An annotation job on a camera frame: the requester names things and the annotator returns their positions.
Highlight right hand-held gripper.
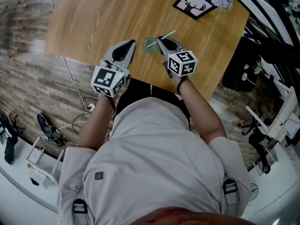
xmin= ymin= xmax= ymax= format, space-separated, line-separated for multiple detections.
xmin=156 ymin=37 xmax=197 ymax=78

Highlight long white cable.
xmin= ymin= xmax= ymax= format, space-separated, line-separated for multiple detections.
xmin=48 ymin=0 xmax=92 ymax=109

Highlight black strap buckle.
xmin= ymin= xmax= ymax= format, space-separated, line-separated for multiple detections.
xmin=72 ymin=198 xmax=89 ymax=215
xmin=222 ymin=179 xmax=238 ymax=195

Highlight black metal railing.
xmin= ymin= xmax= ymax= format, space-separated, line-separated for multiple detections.
xmin=234 ymin=0 xmax=300 ymax=81

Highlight black sneaker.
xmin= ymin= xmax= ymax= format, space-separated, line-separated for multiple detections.
xmin=48 ymin=129 xmax=71 ymax=147
xmin=36 ymin=112 xmax=53 ymax=135

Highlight person's right forearm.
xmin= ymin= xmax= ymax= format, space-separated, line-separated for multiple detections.
xmin=177 ymin=77 xmax=227 ymax=147

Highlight black cable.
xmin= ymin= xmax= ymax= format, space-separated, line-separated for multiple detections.
xmin=71 ymin=97 xmax=99 ymax=137

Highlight thin white cable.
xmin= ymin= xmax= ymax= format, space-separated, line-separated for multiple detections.
xmin=39 ymin=120 xmax=88 ymax=139

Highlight white shelf rack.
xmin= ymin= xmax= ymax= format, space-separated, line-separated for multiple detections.
xmin=24 ymin=136 xmax=66 ymax=190

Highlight black framed deer picture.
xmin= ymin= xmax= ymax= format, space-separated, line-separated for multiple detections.
xmin=172 ymin=0 xmax=218 ymax=21

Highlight person's black trousers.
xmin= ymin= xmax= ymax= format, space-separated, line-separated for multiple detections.
xmin=115 ymin=77 xmax=192 ymax=131

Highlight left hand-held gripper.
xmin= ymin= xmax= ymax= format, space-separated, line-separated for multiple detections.
xmin=90 ymin=39 xmax=137 ymax=98

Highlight person's light grey shirt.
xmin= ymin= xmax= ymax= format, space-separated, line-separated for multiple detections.
xmin=57 ymin=97 xmax=253 ymax=225

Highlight small white flower plant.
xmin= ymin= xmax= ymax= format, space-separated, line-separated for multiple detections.
xmin=252 ymin=60 xmax=265 ymax=76

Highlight clear green cup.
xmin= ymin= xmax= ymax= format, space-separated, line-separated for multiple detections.
xmin=142 ymin=37 xmax=160 ymax=55

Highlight black office chair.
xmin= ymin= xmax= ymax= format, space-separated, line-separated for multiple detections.
xmin=237 ymin=118 xmax=273 ymax=175
xmin=0 ymin=112 xmax=26 ymax=165
xmin=221 ymin=36 xmax=267 ymax=94

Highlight person's left forearm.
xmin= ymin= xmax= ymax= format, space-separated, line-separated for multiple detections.
xmin=76 ymin=94 xmax=117 ymax=151

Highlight small white monitor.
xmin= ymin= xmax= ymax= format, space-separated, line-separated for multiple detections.
xmin=282 ymin=112 xmax=300 ymax=141

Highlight black wrist strap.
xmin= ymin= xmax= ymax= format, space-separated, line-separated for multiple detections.
xmin=108 ymin=97 xmax=117 ymax=117
xmin=176 ymin=76 xmax=188 ymax=96

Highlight white wooden desk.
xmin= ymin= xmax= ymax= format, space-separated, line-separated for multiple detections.
xmin=245 ymin=85 xmax=300 ymax=143

